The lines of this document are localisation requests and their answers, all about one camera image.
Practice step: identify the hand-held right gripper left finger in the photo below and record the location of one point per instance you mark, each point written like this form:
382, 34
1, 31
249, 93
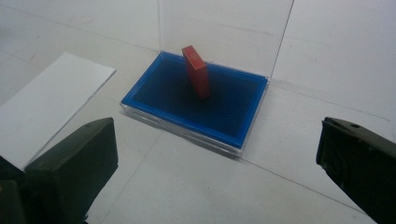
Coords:
74, 161

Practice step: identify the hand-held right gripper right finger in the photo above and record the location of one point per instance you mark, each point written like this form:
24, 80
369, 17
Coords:
364, 161

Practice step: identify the clear case with blue ink pad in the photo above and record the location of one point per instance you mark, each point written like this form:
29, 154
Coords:
168, 93

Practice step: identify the red rectangular stamp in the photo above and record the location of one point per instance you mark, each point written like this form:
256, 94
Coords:
196, 74

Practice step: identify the white paper sheet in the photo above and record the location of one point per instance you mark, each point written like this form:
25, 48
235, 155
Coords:
46, 105

